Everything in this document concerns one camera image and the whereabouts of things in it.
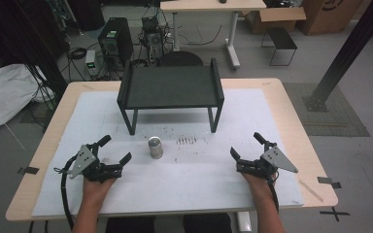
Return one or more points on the black metal post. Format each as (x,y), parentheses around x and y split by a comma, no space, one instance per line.
(349,55)

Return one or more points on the white desk with wooden top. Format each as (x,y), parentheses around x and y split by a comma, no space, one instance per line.
(212,6)

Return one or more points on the black tape cross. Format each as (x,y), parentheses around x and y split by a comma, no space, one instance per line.
(335,213)

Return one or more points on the white cloth cover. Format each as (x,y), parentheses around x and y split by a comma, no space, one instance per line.
(6,93)

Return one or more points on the black tape piece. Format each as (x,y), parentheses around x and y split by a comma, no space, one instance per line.
(28,170)
(329,181)

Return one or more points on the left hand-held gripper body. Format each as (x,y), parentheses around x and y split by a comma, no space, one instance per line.
(92,168)

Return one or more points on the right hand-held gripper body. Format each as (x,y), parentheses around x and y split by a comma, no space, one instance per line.
(272,158)

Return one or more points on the silver metal can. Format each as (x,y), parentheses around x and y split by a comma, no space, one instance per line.
(155,148)

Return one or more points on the small grey power unit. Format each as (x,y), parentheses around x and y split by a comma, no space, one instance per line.
(91,62)

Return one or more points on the open computer case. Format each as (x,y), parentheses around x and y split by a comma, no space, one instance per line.
(152,40)

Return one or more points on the white table leg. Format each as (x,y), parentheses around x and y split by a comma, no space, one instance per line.
(244,222)

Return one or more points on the open cardboard box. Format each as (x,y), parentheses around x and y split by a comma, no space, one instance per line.
(275,19)

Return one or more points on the black metal shelf rack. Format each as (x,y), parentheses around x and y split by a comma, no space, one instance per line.
(171,87)

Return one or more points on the white foam mat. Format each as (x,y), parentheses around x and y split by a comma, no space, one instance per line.
(191,184)

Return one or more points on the small black metal stool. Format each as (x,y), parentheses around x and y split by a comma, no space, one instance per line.
(282,40)

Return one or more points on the beige tape strip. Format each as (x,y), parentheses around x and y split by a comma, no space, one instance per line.
(311,191)

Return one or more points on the black round chair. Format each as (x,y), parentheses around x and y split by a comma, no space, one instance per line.
(179,59)

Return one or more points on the person's left hand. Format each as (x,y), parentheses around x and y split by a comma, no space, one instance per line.
(95,189)

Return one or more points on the person's right hand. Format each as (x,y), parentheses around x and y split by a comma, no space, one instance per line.
(260,187)

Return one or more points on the black computer tower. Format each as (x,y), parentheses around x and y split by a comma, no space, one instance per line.
(116,40)

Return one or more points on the large cardboard box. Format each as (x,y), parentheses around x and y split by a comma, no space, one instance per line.
(330,14)

